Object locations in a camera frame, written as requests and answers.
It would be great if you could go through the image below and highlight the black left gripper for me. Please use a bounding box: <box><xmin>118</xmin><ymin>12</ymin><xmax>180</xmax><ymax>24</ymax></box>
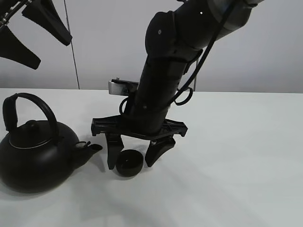
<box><xmin>0</xmin><ymin>0</ymin><xmax>72</xmax><ymax>70</ymax></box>

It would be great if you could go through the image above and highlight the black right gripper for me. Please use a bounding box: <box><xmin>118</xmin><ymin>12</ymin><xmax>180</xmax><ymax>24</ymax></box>
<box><xmin>91</xmin><ymin>115</ymin><xmax>187</xmax><ymax>170</ymax></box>

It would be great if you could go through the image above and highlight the small black teacup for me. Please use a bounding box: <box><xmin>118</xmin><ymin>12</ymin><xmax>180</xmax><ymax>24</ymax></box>
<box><xmin>116</xmin><ymin>149</ymin><xmax>143</xmax><ymax>177</ymax></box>

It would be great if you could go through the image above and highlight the black round teapot kettle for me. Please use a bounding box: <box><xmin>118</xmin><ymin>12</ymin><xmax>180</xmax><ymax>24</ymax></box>
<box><xmin>0</xmin><ymin>93</ymin><xmax>102</xmax><ymax>193</ymax></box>

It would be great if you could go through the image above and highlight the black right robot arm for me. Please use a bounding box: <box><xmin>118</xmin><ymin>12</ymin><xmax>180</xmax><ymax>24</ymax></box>
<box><xmin>91</xmin><ymin>0</ymin><xmax>258</xmax><ymax>169</ymax></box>

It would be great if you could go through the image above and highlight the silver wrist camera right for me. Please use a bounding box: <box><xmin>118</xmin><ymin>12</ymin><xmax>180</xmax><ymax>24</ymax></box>
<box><xmin>108</xmin><ymin>78</ymin><xmax>139</xmax><ymax>96</ymax></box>

